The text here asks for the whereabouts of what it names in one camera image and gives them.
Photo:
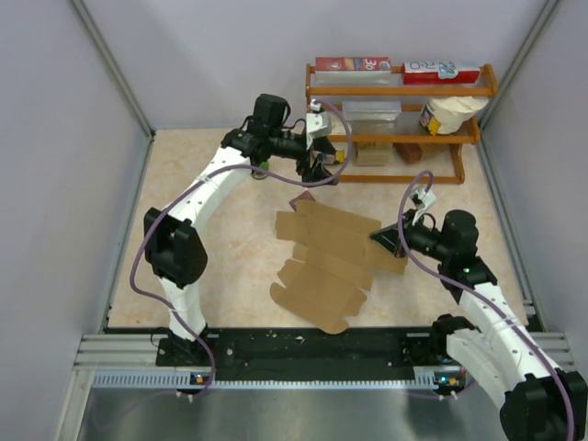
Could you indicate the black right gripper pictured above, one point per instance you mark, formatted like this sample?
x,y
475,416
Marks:
x,y
390,241

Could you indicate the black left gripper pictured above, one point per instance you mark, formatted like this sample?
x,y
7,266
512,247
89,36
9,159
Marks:
x,y
317,171

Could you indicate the brown cardboard box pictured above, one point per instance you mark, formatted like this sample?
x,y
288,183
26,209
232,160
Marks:
x,y
333,264

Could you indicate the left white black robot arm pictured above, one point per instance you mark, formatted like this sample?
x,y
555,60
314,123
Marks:
x,y
172,244

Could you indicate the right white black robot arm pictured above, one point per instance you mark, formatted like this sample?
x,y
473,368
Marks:
x,y
536,398

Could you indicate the silver foil box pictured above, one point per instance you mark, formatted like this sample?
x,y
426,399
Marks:
x,y
371,110

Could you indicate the red foil box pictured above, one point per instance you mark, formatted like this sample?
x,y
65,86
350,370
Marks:
x,y
353,65

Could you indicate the red white wrap box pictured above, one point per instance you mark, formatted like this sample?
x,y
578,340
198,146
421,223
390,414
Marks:
x,y
439,73

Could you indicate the small red packet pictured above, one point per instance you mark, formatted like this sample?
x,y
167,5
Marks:
x,y
305,195

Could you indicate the white bag left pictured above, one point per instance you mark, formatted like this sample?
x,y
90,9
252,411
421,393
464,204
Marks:
x,y
335,158

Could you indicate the green glass bottle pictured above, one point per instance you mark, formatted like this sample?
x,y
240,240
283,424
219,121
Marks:
x,y
260,172

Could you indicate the tan block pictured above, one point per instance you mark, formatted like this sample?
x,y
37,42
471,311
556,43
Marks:
x,y
373,154

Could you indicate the brown red block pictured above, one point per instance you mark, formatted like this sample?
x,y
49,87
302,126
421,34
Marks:
x,y
411,153

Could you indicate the wooden shelf rack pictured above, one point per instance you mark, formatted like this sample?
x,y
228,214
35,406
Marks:
x,y
405,128

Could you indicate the large white flour bag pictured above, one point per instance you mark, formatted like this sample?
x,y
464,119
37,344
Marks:
x,y
445,115

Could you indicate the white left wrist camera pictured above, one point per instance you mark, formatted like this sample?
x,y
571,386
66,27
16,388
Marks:
x,y
318,124

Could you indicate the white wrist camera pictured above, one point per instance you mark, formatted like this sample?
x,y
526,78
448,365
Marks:
x,y
318,124
423,199

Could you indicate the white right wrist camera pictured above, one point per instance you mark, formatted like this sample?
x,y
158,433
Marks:
x,y
423,199

